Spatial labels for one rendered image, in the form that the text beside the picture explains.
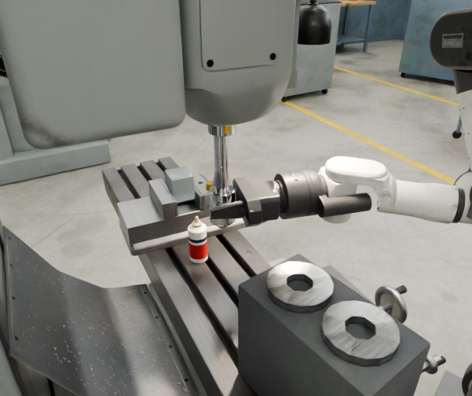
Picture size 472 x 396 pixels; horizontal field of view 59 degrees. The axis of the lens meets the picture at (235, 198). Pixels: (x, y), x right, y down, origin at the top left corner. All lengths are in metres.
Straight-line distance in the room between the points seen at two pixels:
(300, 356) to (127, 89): 0.37
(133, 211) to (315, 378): 0.61
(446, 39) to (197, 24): 0.47
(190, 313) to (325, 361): 0.37
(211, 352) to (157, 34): 0.51
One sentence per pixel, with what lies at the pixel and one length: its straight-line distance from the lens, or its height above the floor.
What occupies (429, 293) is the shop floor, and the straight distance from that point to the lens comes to 2.47.
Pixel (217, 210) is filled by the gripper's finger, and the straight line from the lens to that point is 0.72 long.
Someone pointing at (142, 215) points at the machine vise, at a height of 1.02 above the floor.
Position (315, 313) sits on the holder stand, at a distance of 0.56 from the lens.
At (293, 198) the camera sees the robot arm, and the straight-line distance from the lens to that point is 0.75.
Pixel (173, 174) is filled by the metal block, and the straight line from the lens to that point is 0.97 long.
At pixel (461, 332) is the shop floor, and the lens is 2.32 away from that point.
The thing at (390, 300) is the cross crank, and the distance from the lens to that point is 1.31.
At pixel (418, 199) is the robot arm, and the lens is 0.82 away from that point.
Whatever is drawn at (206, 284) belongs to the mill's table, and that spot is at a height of 0.95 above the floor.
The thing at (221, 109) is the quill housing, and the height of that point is 1.35.
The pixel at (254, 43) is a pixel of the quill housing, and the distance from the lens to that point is 0.57.
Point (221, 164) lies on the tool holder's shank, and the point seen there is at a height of 1.23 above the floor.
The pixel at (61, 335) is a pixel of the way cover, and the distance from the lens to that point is 0.75.
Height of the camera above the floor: 1.53
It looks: 30 degrees down
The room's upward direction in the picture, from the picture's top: straight up
